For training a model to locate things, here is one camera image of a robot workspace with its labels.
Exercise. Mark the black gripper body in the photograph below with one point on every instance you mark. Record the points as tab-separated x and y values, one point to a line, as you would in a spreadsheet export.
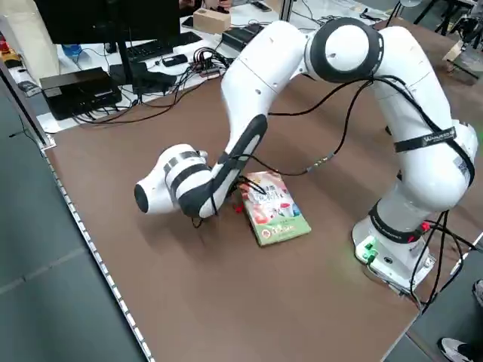
234	196

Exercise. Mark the colourful green cover book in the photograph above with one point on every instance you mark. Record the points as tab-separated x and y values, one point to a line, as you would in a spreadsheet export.
279	218

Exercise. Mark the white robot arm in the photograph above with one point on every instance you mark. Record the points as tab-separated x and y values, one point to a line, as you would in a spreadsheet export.
264	75

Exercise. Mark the black phone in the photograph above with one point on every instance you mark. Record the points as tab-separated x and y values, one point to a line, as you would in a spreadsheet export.
174	61

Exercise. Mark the black finned power supply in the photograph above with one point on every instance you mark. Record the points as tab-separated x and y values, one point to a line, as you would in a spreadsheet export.
241	37

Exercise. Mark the black keyboard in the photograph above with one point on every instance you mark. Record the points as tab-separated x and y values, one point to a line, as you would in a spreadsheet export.
151	47

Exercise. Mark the wooden box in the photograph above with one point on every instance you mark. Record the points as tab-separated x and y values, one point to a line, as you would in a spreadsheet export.
211	22

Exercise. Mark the black flat box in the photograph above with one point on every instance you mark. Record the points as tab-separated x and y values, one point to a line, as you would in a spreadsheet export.
79	90

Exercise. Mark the black monitor with stand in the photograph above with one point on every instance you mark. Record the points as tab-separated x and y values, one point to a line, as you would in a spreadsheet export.
113	19

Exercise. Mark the person's shoe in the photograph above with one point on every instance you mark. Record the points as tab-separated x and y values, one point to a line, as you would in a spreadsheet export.
479	292
453	348

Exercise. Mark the aluminium post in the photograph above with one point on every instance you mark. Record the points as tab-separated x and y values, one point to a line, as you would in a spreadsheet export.
285	9

